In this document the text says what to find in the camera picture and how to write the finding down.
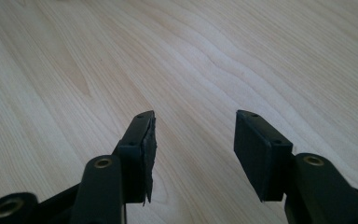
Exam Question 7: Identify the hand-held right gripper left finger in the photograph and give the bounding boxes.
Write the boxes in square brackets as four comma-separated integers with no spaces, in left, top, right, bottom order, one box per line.
[69,110,158,224]

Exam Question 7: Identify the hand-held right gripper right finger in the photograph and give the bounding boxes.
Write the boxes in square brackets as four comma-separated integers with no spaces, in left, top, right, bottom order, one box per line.
[233,109,358,224]

